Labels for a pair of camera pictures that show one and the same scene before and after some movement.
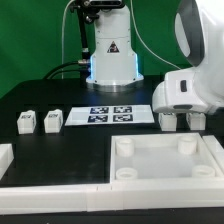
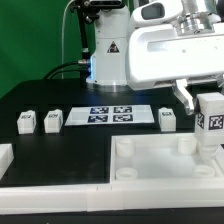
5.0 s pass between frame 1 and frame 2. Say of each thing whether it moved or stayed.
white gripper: moved
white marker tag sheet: stayed
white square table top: stayed
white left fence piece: stayed
